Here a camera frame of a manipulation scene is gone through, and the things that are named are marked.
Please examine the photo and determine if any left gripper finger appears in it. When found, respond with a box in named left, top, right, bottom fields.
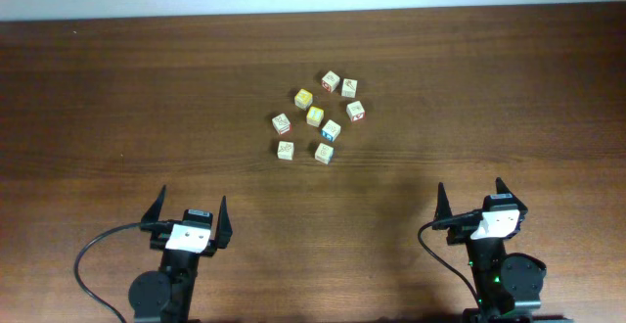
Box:
left=214, top=197, right=233, bottom=249
left=141, top=185, right=166, bottom=223

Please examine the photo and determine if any wooden block fish drawing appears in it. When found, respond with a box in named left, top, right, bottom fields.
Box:
left=277, top=141, right=294, bottom=161

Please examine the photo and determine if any wooden block number drawing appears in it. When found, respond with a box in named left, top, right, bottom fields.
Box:
left=314, top=143, right=335, bottom=164

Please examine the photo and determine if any wooden block blue side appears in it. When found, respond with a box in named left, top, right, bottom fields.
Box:
left=321, top=119, right=341, bottom=142

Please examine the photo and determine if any yellow block with blue bars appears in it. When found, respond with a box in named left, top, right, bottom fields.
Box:
left=306, top=106, right=325, bottom=127

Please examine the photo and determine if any block with red side top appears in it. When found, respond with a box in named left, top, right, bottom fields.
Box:
left=321, top=70, right=340, bottom=92

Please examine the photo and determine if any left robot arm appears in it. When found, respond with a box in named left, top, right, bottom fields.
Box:
left=128, top=188, right=233, bottom=323

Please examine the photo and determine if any wooden block red letter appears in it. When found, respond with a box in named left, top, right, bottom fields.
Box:
left=346, top=101, right=366, bottom=122

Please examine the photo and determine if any plain wooden block top right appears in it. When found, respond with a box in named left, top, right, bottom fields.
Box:
left=341, top=78, right=358, bottom=98

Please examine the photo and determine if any wooden block red bordered left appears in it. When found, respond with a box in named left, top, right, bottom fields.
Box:
left=272, top=114, right=291, bottom=135

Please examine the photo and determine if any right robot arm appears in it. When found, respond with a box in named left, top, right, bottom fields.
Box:
left=427, top=178, right=567, bottom=323

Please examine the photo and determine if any yellow topped block upper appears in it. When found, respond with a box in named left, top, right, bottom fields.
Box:
left=294, top=89, right=313, bottom=111

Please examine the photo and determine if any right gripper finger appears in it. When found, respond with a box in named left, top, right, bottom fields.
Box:
left=433, top=182, right=453, bottom=221
left=495, top=177, right=512, bottom=195

